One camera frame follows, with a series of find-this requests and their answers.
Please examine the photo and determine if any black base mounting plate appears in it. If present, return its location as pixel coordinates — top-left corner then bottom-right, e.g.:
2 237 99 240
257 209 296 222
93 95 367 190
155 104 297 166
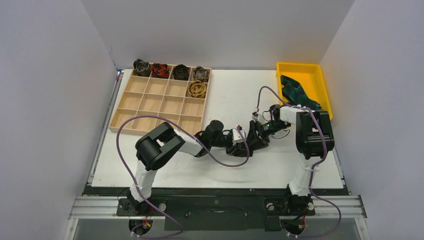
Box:
71 188 355 235

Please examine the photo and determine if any wooden compartment tray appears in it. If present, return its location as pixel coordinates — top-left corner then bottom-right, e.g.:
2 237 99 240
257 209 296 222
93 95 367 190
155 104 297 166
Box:
108 64 212 135

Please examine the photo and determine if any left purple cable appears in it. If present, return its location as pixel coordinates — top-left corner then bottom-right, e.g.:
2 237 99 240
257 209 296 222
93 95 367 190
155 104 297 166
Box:
115 115 251 239

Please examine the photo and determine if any green striped tie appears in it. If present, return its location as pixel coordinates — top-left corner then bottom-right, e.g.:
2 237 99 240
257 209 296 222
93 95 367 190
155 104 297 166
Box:
280 75 322 111

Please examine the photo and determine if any grey brown rolled tie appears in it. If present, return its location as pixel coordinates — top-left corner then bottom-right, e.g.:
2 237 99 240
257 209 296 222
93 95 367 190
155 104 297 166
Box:
193 66 210 83

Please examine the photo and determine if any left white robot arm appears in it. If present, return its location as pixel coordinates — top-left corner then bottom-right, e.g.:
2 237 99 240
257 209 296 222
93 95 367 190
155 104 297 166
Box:
127 120 254 215

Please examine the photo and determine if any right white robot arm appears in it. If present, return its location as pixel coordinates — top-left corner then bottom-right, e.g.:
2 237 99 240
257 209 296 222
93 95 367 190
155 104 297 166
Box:
246 104 335 215

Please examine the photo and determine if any black gold rolled tie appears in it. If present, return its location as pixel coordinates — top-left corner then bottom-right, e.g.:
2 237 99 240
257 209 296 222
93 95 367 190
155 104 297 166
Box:
172 64 190 81

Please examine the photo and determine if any dark grey rolled tie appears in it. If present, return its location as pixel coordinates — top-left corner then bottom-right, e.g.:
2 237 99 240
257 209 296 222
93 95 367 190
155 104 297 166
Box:
133 59 151 77

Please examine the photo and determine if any red black rolled tie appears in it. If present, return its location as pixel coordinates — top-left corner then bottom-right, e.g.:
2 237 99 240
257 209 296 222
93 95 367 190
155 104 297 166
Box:
150 63 170 79

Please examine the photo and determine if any purple cable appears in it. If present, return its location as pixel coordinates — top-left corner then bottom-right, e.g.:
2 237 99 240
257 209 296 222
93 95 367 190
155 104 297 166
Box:
115 115 251 239
256 86 342 239

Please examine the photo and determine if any aluminium frame rail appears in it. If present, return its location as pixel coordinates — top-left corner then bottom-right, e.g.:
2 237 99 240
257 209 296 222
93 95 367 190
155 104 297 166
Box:
69 195 371 240

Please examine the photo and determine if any dark orange paisley tie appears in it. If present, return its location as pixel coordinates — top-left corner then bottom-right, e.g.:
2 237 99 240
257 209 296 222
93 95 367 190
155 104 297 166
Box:
237 137 262 157

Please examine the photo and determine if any yellow plastic bin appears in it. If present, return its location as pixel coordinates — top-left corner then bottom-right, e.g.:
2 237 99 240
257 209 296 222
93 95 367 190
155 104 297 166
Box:
276 62 333 119

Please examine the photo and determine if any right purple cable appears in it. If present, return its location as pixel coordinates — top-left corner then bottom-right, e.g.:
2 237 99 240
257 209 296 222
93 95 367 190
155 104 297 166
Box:
256 86 342 239

